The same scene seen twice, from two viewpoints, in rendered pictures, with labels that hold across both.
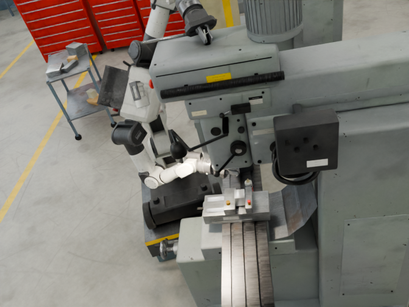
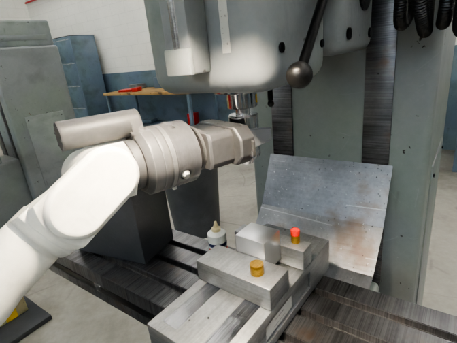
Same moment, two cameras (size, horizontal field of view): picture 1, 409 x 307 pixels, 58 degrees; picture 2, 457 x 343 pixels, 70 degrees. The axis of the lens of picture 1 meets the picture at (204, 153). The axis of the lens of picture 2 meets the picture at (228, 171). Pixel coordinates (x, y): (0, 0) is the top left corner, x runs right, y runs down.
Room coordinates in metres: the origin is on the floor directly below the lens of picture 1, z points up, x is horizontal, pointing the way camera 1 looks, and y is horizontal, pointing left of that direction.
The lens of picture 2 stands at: (1.13, 0.36, 1.36)
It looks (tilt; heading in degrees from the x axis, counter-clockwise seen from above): 20 degrees down; 295
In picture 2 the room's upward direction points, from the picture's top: 6 degrees counter-clockwise
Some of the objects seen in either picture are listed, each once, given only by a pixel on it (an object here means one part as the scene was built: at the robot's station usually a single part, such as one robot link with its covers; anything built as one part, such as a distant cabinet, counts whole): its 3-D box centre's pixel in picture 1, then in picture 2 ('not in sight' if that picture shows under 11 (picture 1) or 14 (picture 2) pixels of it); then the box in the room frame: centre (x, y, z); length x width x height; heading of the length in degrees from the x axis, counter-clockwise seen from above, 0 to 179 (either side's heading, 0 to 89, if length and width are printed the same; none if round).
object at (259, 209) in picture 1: (235, 204); (251, 282); (1.31, -0.09, 0.97); 0.35 x 0.15 x 0.11; 75
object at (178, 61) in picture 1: (215, 61); not in sight; (1.31, -0.14, 1.81); 0.47 x 0.26 x 0.16; 78
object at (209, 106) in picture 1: (227, 89); not in sight; (1.30, -0.16, 1.68); 0.34 x 0.24 x 0.10; 78
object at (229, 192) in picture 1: (230, 201); (241, 273); (1.32, -0.06, 1.01); 0.15 x 0.06 x 0.04; 165
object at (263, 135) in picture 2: (232, 172); (257, 137); (1.29, -0.10, 1.23); 0.06 x 0.02 x 0.03; 60
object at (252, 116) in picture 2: not in sight; (243, 116); (1.31, -0.12, 1.26); 0.05 x 0.05 x 0.01
